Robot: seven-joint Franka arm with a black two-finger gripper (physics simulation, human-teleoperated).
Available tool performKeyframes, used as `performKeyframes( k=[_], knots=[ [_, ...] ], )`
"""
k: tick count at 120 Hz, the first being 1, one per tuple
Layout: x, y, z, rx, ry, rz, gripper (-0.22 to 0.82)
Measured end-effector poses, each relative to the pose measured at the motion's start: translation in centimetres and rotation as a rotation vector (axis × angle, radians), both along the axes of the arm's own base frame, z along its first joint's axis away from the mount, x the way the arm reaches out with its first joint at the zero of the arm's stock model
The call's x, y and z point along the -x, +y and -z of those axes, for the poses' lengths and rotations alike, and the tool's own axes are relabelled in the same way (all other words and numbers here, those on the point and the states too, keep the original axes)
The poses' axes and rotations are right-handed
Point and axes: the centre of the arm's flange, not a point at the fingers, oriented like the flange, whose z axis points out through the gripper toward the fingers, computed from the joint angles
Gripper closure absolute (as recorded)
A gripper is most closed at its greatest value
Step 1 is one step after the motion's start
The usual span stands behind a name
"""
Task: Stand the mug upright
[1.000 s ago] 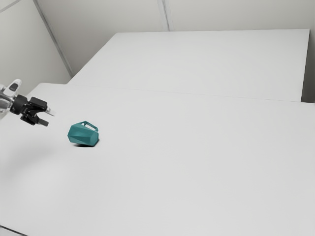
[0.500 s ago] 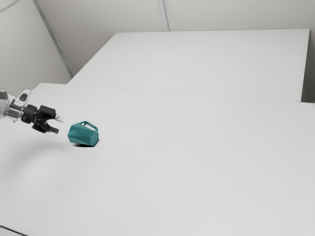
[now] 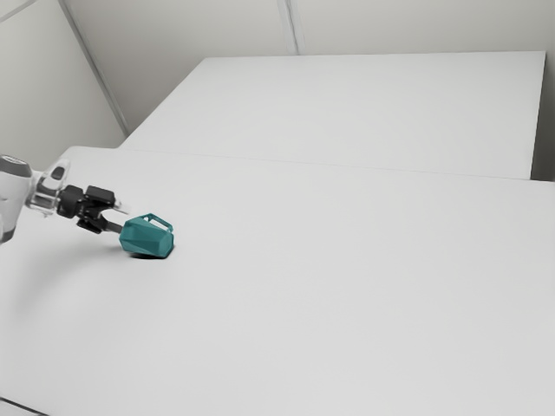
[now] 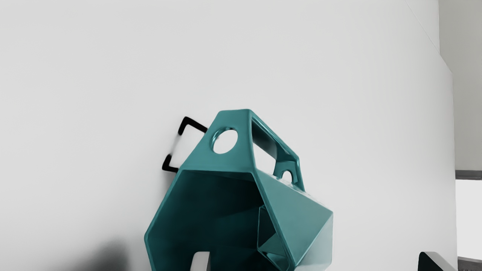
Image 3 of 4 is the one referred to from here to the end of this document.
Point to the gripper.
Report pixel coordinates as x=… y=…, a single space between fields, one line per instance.
x=76 y=202

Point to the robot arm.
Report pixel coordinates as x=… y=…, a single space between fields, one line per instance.
x=15 y=190

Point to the teal faceted mug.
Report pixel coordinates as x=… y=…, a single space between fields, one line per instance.
x=147 y=237

